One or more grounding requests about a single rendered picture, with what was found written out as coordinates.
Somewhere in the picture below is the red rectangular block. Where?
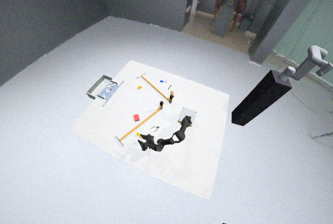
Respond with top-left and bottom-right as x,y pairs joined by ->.
134,114 -> 140,122

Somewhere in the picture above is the long tan scraper with black blade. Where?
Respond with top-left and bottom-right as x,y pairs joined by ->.
117,101 -> 163,146

